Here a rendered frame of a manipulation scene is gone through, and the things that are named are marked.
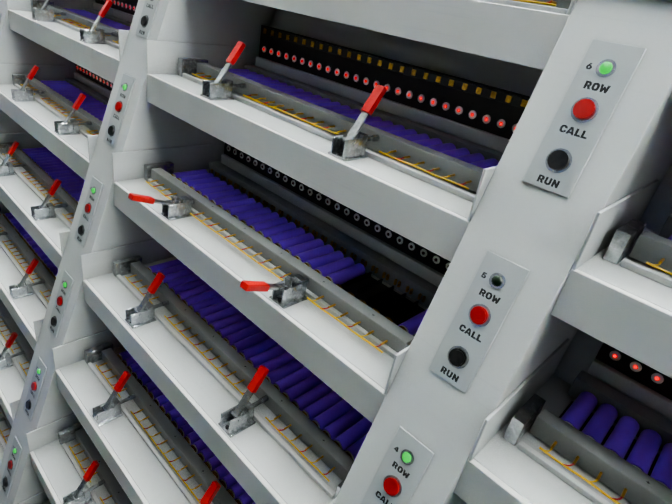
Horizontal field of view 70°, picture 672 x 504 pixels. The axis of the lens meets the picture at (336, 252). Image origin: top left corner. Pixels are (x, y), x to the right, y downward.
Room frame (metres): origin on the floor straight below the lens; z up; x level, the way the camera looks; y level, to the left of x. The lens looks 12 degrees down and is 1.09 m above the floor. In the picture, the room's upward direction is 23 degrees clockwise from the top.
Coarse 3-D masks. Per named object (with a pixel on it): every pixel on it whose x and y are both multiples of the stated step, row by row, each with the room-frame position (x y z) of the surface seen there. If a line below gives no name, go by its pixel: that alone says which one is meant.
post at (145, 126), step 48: (144, 0) 0.84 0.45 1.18; (192, 0) 0.82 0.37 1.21; (240, 0) 0.89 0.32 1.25; (144, 48) 0.81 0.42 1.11; (144, 96) 0.80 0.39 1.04; (96, 144) 0.85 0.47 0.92; (144, 144) 0.82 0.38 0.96; (192, 144) 0.89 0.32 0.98; (96, 240) 0.80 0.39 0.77; (144, 240) 0.87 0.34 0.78; (48, 336) 0.83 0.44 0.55; (48, 384) 0.80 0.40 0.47; (0, 480) 0.84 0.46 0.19
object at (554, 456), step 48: (528, 384) 0.44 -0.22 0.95; (576, 384) 0.50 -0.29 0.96; (624, 384) 0.49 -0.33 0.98; (480, 432) 0.38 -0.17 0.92; (528, 432) 0.44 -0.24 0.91; (576, 432) 0.42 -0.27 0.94; (624, 432) 0.44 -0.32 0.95; (480, 480) 0.38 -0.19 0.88; (528, 480) 0.38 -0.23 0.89; (576, 480) 0.39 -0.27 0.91; (624, 480) 0.38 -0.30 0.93
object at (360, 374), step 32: (128, 160) 0.80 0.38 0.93; (160, 160) 0.85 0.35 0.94; (192, 160) 0.90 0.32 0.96; (224, 160) 0.91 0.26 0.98; (128, 192) 0.76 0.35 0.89; (288, 192) 0.80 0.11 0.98; (160, 224) 0.70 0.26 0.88; (192, 224) 0.70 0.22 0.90; (352, 224) 0.72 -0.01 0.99; (192, 256) 0.65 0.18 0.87; (224, 256) 0.63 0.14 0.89; (224, 288) 0.61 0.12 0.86; (256, 320) 0.57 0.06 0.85; (288, 320) 0.53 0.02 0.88; (320, 320) 0.54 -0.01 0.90; (288, 352) 0.54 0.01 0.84; (320, 352) 0.50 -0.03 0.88; (352, 352) 0.50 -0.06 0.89; (384, 352) 0.51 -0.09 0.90; (352, 384) 0.47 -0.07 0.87; (384, 384) 0.46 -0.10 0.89
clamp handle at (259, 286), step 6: (246, 282) 0.50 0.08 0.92; (252, 282) 0.51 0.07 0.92; (258, 282) 0.52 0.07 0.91; (264, 282) 0.53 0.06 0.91; (288, 282) 0.55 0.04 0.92; (246, 288) 0.50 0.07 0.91; (252, 288) 0.51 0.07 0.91; (258, 288) 0.51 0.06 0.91; (264, 288) 0.52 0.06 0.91; (270, 288) 0.53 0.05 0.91; (276, 288) 0.54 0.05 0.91; (282, 288) 0.55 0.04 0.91; (288, 288) 0.55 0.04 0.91
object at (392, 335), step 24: (192, 192) 0.76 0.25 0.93; (216, 216) 0.70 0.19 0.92; (240, 240) 0.67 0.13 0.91; (264, 240) 0.65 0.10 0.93; (288, 264) 0.61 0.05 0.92; (312, 288) 0.58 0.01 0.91; (336, 288) 0.57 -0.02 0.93; (360, 312) 0.53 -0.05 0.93; (360, 336) 0.51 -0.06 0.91; (384, 336) 0.51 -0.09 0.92; (408, 336) 0.51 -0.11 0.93
